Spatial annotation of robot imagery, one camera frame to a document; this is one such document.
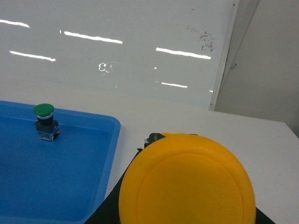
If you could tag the white glossy board panel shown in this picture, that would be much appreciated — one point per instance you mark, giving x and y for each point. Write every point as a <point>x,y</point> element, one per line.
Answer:
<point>166,50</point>

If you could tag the green mushroom push button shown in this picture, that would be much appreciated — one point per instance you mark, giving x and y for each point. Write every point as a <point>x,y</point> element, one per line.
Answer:
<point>46,127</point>

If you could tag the blue plastic tray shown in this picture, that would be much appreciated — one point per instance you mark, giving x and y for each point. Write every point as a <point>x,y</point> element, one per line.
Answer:
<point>54,182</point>

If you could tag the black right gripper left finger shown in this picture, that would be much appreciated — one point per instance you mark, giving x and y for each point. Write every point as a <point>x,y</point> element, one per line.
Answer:
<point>108,211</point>

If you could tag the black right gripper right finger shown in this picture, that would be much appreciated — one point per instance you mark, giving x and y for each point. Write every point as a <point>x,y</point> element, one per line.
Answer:
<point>261,218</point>

